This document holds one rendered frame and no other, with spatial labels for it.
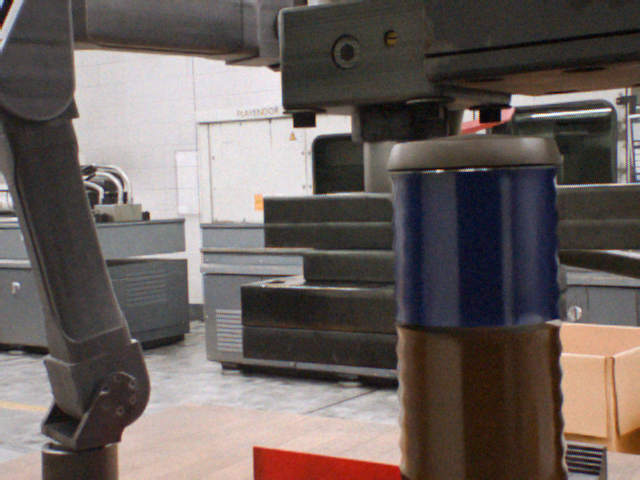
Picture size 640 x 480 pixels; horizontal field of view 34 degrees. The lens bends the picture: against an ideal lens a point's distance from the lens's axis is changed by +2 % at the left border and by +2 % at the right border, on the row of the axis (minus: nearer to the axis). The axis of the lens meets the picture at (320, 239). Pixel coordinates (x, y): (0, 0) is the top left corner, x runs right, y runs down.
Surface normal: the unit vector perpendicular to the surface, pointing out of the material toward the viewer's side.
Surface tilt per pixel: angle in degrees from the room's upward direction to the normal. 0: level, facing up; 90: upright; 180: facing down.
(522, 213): 76
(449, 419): 104
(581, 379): 87
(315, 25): 90
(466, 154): 72
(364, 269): 90
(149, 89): 90
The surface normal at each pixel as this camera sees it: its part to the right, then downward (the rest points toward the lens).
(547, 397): 0.60, -0.22
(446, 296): -0.47, -0.18
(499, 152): 0.13, -0.27
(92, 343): 0.51, 0.04
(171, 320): 0.81, 0.00
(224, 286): -0.58, 0.06
